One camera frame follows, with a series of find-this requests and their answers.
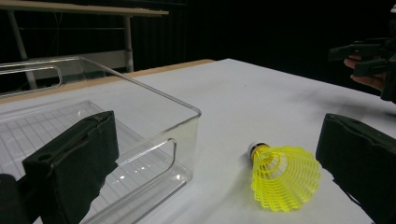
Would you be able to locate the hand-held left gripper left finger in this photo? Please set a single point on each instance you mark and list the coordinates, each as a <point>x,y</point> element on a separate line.
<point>74,161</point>

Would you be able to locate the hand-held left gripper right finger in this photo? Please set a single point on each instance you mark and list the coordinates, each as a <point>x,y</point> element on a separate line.
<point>361,158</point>

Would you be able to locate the clear plastic storage bin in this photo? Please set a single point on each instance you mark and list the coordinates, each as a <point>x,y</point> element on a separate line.
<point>102,124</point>

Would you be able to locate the yellow plastic shuttlecock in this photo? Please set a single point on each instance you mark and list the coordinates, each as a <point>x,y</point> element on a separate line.
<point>285,180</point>

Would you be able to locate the background table with metal legs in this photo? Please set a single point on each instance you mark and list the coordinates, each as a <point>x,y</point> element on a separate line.
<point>77,37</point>

